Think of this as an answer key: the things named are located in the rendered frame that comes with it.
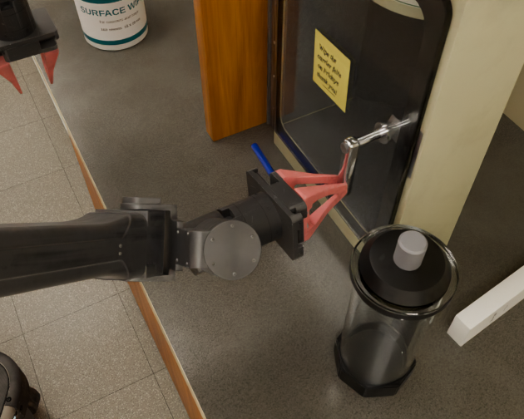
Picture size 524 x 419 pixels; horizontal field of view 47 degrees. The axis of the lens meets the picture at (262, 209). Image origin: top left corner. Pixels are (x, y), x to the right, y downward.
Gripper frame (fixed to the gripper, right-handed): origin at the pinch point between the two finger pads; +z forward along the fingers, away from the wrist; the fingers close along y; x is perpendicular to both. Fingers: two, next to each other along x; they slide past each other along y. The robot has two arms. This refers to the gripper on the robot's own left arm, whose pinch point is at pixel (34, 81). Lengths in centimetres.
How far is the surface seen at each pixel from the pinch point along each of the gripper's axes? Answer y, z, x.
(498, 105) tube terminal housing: 42, -14, -46
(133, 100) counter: 15.5, 15.9, 7.8
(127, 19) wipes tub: 21.0, 9.4, 22.6
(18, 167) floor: -12, 109, 101
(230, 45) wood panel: 28.0, -2.5, -8.8
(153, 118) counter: 17.0, 15.9, 1.6
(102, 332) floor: -6, 110, 21
